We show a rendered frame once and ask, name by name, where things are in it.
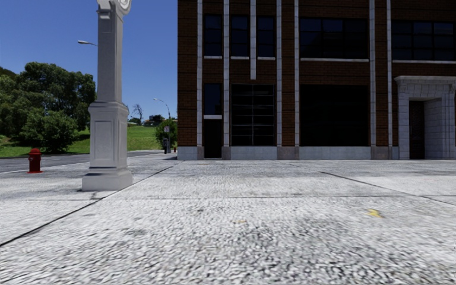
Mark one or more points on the dark bin or box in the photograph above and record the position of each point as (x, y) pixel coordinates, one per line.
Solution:
(165, 145)

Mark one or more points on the grey street lamp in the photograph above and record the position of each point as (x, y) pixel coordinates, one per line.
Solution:
(165, 104)
(86, 42)

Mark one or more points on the bare tree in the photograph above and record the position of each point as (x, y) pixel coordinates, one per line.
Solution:
(137, 112)

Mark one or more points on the red brick building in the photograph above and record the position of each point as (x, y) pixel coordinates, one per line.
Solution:
(320, 74)

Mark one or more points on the pale stone clock pillar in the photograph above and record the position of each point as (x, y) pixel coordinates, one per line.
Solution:
(108, 124)

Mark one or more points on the trees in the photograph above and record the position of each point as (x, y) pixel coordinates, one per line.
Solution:
(42, 103)

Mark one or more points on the red fire hydrant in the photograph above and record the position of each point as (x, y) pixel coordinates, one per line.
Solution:
(34, 162)

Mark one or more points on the sign on a post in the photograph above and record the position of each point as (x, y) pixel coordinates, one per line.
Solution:
(166, 129)

